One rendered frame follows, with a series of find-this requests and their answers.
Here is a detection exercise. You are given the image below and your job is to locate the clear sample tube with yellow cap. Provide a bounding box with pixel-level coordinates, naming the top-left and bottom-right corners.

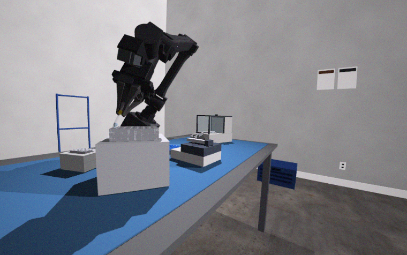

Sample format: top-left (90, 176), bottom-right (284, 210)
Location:
top-left (112, 110), bottom-right (122, 129)

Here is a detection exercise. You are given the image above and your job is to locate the blue bench mat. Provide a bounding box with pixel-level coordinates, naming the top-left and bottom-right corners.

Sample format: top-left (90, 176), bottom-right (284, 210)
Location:
top-left (0, 139), bottom-right (268, 255)

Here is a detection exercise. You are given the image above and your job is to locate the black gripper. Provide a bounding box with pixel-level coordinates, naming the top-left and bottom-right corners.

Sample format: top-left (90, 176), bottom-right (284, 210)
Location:
top-left (112, 70), bottom-right (155, 117)

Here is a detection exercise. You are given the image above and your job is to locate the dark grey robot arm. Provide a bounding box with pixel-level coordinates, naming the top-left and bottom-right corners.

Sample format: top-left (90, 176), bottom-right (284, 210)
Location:
top-left (117, 22), bottom-right (199, 124)

